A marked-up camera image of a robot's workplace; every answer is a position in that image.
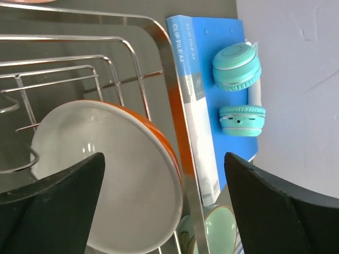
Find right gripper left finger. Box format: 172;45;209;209
1;152;105;253

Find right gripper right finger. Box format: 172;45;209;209
224;152;338;253

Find green ceramic bowl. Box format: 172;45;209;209
177;205;237;254

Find orange and white bowl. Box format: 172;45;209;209
31;100;183;253

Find teal cat-ear headphones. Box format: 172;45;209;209
212;41;266;137

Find pink floral plate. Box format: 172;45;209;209
1;0;56;4

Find wire dish rack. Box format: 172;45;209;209
0;4;212;254

